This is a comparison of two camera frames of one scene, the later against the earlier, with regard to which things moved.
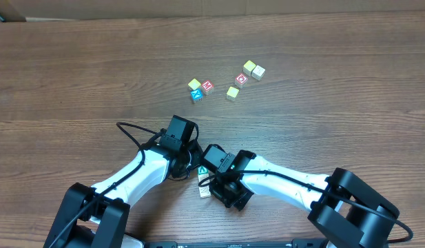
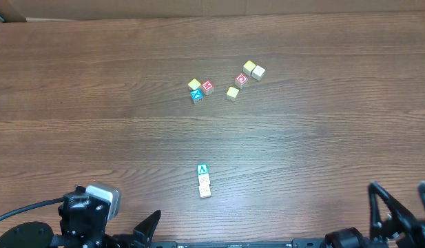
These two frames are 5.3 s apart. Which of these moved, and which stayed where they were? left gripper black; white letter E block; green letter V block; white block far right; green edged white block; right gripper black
Moved: right gripper black; left gripper black
Stayed: white block far right; green edged white block; green letter V block; white letter E block
